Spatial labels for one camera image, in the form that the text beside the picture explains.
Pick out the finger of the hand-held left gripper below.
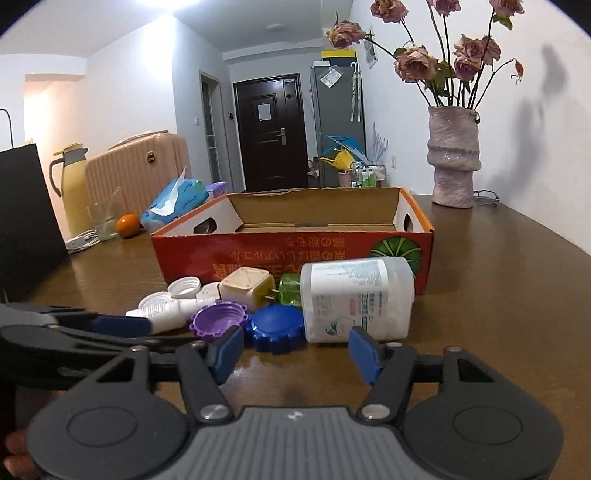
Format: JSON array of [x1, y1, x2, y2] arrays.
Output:
[[51, 308, 154, 337], [69, 329, 209, 354]]

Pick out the yellow thermos jug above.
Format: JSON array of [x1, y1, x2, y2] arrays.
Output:
[[49, 144, 95, 236]]

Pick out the dark brown entrance door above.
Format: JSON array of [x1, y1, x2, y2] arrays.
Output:
[[233, 74, 309, 193]]

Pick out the grey refrigerator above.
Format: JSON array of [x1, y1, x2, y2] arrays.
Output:
[[309, 62, 365, 188]]

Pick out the white ribbed cap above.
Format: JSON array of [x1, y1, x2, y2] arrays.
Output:
[[167, 276, 202, 301]]

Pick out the blue scalloped lid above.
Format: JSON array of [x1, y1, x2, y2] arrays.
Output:
[[243, 304, 306, 355]]

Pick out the purple scalloped lid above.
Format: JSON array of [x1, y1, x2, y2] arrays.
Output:
[[190, 300, 250, 342]]

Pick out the pink textured vase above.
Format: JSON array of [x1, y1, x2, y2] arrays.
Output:
[[426, 106, 482, 208]]

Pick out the wire rack with bottles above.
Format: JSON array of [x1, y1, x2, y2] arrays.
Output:
[[351, 161, 386, 188]]

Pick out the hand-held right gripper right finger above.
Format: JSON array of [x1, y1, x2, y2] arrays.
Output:
[[349, 325, 522, 423]]

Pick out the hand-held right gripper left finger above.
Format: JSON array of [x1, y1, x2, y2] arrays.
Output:
[[69, 325, 244, 424]]

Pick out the purple wall decoration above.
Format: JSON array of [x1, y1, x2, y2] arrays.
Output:
[[372, 122, 391, 162]]

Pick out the yellow box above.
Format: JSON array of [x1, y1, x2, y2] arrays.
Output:
[[322, 47, 358, 68]]

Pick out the clear glass cup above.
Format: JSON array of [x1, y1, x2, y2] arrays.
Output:
[[87, 187, 125, 241]]

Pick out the person's left hand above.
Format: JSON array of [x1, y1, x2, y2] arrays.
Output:
[[4, 428, 38, 480]]

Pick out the black paper bag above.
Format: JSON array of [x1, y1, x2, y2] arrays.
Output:
[[0, 108, 71, 303]]

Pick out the cream square lid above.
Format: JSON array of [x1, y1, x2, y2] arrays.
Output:
[[218, 267, 277, 311]]

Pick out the yellow watering can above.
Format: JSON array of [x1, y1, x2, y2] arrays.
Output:
[[320, 150, 354, 171]]

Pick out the orange fruit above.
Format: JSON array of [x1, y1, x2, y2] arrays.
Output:
[[115, 213, 140, 239]]

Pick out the blue bag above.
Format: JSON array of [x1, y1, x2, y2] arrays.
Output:
[[325, 135, 358, 153]]

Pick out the small green bottle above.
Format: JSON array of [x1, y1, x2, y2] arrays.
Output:
[[278, 273, 303, 308]]

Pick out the clear plastic bottle white label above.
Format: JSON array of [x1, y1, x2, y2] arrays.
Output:
[[300, 257, 415, 344]]

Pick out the orange cardboard box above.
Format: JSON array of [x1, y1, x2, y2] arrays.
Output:
[[150, 187, 435, 296]]

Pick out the blue tissue pack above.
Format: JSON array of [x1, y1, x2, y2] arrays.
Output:
[[141, 167, 211, 234]]

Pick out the grey side door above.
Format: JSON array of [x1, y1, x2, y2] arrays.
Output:
[[199, 71, 221, 185]]

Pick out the white tube bottle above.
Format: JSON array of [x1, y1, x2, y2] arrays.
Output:
[[126, 282, 222, 334]]

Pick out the dried pink roses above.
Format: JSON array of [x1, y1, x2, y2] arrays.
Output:
[[325, 0, 527, 112]]

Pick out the clear hanging umbrella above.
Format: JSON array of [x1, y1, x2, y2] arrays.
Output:
[[348, 62, 363, 123]]

